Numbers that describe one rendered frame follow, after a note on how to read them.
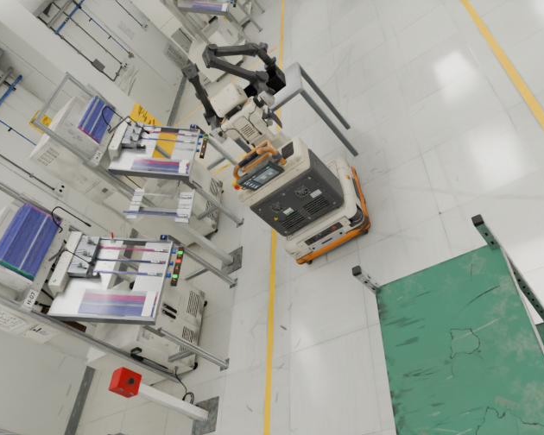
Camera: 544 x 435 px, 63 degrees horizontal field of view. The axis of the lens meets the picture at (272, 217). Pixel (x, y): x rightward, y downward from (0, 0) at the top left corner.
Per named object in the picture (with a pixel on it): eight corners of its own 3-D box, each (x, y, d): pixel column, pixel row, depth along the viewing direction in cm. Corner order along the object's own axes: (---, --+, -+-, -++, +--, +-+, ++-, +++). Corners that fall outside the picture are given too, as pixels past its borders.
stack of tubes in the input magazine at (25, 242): (61, 221, 327) (27, 200, 312) (34, 278, 292) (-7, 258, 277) (52, 228, 333) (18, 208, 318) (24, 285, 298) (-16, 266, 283)
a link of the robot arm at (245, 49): (204, 62, 291) (211, 49, 282) (200, 55, 292) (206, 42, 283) (254, 57, 317) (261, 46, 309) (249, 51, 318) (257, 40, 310)
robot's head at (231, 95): (241, 100, 289) (230, 80, 290) (218, 118, 298) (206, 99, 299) (250, 102, 302) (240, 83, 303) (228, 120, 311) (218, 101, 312)
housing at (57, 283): (87, 243, 347) (82, 231, 337) (65, 297, 314) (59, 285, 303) (77, 242, 347) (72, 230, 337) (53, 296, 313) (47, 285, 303)
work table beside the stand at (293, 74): (358, 154, 373) (301, 87, 329) (292, 196, 403) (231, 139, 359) (350, 125, 406) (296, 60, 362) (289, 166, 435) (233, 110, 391)
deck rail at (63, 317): (155, 323, 302) (154, 318, 298) (154, 325, 301) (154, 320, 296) (49, 317, 301) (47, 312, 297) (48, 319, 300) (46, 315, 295)
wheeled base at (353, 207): (374, 229, 309) (355, 209, 295) (300, 268, 335) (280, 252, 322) (357, 169, 357) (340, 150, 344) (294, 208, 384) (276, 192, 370)
